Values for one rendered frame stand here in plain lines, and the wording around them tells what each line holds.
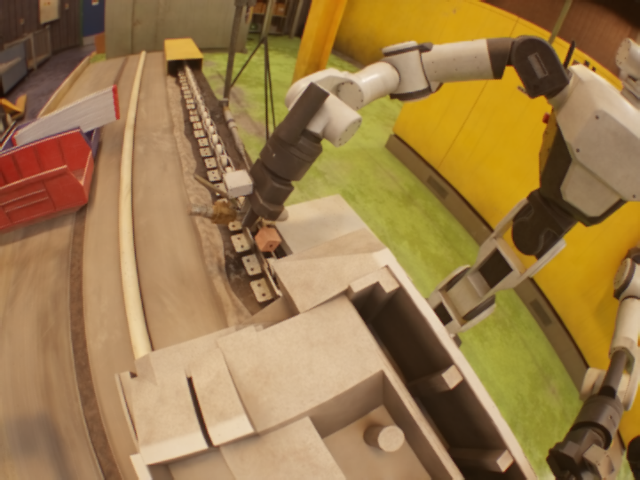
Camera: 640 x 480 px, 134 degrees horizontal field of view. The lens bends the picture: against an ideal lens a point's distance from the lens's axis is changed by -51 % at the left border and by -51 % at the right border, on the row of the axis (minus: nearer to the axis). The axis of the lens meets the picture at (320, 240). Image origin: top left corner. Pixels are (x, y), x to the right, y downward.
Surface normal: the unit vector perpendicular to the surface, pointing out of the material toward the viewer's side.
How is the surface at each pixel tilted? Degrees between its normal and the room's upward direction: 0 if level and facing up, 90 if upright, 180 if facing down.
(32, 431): 0
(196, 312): 0
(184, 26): 90
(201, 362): 22
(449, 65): 101
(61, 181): 92
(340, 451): 10
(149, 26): 90
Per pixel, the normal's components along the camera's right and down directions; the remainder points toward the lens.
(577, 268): -0.84, 0.22
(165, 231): 0.25, -0.64
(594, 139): -0.58, 0.67
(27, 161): 0.48, 0.72
